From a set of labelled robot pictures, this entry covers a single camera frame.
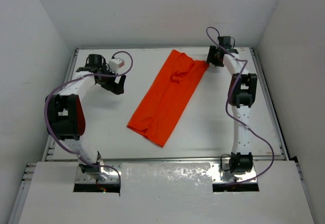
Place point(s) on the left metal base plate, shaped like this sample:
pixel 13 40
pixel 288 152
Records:
pixel 106 175

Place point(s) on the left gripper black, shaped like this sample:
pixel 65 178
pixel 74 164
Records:
pixel 109 81

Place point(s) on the orange t shirt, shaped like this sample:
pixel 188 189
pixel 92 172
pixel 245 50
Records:
pixel 162 106

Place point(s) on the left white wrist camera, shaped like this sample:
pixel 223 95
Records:
pixel 115 64

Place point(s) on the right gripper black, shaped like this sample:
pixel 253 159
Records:
pixel 211 59

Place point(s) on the metal base plate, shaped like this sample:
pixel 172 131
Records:
pixel 218 176
pixel 106 175

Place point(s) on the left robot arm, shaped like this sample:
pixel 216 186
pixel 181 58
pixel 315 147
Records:
pixel 65 118

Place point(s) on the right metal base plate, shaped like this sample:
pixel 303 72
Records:
pixel 218 176

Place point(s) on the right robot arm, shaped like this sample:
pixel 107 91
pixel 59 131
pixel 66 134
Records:
pixel 240 97

